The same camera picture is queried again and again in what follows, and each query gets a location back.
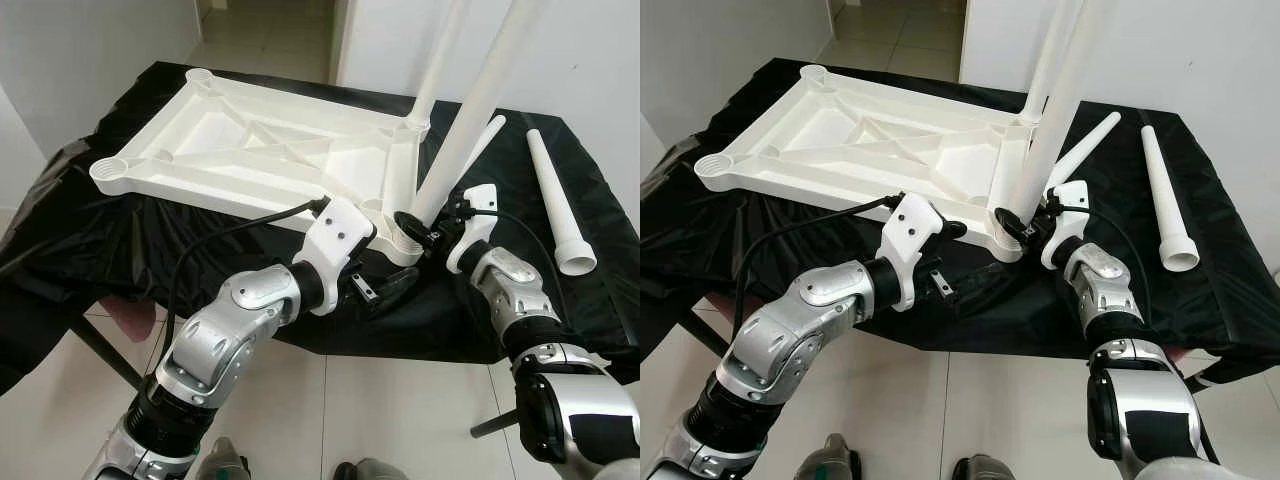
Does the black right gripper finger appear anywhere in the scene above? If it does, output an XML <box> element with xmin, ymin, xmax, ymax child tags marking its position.
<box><xmin>393</xmin><ymin>208</ymin><xmax>432</xmax><ymax>247</ymax></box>
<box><xmin>995</xmin><ymin>206</ymin><xmax>1032</xmax><ymax>242</ymax></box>

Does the white plastic table leg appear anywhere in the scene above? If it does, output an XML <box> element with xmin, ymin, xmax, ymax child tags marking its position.
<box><xmin>1008</xmin><ymin>0</ymin><xmax>1121</xmax><ymax>223</ymax></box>
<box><xmin>1045</xmin><ymin>112</ymin><xmax>1123</xmax><ymax>201</ymax></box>
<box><xmin>410</xmin><ymin>0</ymin><xmax>546</xmax><ymax>226</ymax></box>
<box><xmin>405</xmin><ymin>0</ymin><xmax>471</xmax><ymax>131</ymax></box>
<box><xmin>1020</xmin><ymin>0</ymin><xmax>1086</xmax><ymax>126</ymax></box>
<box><xmin>455</xmin><ymin>115</ymin><xmax>508</xmax><ymax>201</ymax></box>
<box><xmin>525</xmin><ymin>127</ymin><xmax>598</xmax><ymax>277</ymax></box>
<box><xmin>1140</xmin><ymin>125</ymin><xmax>1201</xmax><ymax>273</ymax></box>

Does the white plastic table top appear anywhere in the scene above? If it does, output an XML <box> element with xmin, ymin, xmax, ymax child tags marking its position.
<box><xmin>695</xmin><ymin>65</ymin><xmax>1046</xmax><ymax>263</ymax></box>
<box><xmin>90</xmin><ymin>68</ymin><xmax>431</xmax><ymax>268</ymax></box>

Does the black table cloth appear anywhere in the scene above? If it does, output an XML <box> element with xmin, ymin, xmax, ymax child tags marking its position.
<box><xmin>0</xmin><ymin>60</ymin><xmax>640</xmax><ymax>396</ymax></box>
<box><xmin>640</xmin><ymin>57</ymin><xmax>1280</xmax><ymax>391</ymax></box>

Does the robot right leg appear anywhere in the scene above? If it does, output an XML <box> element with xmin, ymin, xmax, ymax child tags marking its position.
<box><xmin>335</xmin><ymin>458</ymin><xmax>411</xmax><ymax>480</ymax></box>
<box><xmin>952</xmin><ymin>455</ymin><xmax>1016</xmax><ymax>480</ymax></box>

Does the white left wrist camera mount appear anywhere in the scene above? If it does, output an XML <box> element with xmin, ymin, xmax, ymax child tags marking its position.
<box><xmin>880</xmin><ymin>193</ymin><xmax>946</xmax><ymax>311</ymax></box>
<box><xmin>295</xmin><ymin>197</ymin><xmax>376</xmax><ymax>316</ymax></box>

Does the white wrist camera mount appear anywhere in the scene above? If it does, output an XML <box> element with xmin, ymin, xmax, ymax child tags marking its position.
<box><xmin>447</xmin><ymin>185</ymin><xmax>501</xmax><ymax>273</ymax></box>
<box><xmin>295</xmin><ymin>197</ymin><xmax>376</xmax><ymax>316</ymax></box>
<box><xmin>880</xmin><ymin>193</ymin><xmax>946</xmax><ymax>311</ymax></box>
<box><xmin>1040</xmin><ymin>180</ymin><xmax>1091</xmax><ymax>269</ymax></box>

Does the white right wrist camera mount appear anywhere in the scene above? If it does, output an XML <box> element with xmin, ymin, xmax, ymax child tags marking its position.
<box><xmin>1040</xmin><ymin>180</ymin><xmax>1091</xmax><ymax>269</ymax></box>
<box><xmin>447</xmin><ymin>185</ymin><xmax>501</xmax><ymax>273</ymax></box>

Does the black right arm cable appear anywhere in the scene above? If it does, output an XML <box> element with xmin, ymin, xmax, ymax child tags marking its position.
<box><xmin>1045</xmin><ymin>200</ymin><xmax>1151</xmax><ymax>326</ymax></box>
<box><xmin>455</xmin><ymin>200</ymin><xmax>571</xmax><ymax>331</ymax></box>

